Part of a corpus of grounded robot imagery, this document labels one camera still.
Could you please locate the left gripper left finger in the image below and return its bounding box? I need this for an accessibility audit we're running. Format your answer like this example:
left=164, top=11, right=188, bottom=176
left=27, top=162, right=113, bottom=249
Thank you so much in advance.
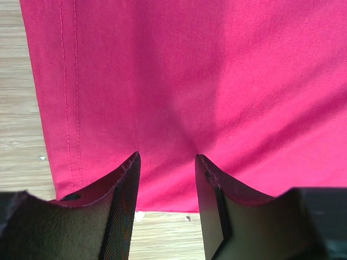
left=1, top=152, right=141, bottom=259

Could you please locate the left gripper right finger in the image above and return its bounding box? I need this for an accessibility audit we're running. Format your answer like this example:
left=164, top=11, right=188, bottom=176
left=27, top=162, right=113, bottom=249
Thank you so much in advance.
left=195, top=154, right=346, bottom=260

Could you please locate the pink t-shirt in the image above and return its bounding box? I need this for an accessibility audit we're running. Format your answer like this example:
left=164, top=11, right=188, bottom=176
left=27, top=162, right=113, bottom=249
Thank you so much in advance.
left=20, top=1, right=346, bottom=212

